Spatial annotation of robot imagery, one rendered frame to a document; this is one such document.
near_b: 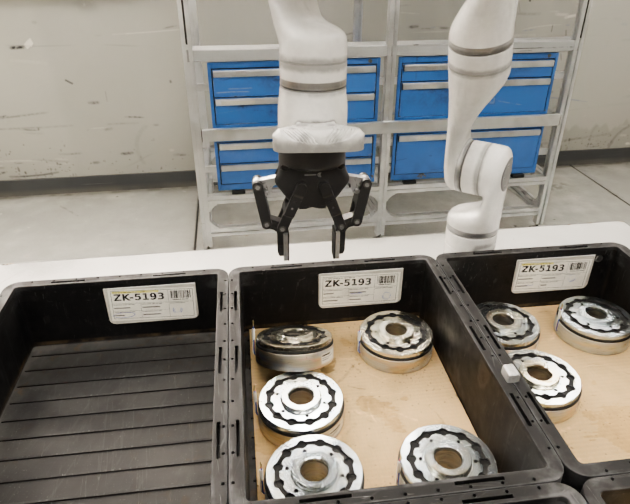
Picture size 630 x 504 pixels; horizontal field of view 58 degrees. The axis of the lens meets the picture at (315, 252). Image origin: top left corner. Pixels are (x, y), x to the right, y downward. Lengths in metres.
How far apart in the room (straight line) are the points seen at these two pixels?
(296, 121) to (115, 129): 2.89
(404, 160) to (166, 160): 1.47
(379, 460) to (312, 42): 0.45
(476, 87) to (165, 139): 2.70
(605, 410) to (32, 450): 0.69
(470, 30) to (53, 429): 0.75
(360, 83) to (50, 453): 2.06
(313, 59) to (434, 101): 2.07
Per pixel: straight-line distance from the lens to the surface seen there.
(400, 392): 0.76
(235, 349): 0.69
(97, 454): 0.73
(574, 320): 0.90
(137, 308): 0.84
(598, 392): 0.84
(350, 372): 0.78
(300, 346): 0.72
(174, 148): 3.45
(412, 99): 2.60
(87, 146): 3.52
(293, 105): 0.59
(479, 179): 0.98
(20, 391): 0.85
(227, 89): 2.46
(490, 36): 0.87
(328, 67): 0.58
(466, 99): 0.91
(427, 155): 2.71
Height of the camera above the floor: 1.35
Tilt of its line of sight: 30 degrees down
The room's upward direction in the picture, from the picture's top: straight up
